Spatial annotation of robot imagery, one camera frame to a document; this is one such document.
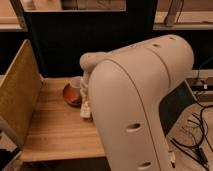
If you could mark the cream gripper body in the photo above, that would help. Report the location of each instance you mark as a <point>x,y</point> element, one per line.
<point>85,108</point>

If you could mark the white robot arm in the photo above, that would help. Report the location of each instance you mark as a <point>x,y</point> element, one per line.
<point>125,87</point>

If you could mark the brown round bowl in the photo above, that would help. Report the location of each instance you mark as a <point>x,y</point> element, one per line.
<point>72,96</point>

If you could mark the clear plastic cup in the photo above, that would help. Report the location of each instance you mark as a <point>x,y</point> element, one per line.
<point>75,82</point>

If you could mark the wooden side panel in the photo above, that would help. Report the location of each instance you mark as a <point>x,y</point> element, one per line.
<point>19,90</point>

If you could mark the black back panel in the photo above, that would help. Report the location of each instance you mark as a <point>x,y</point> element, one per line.
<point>60,38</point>

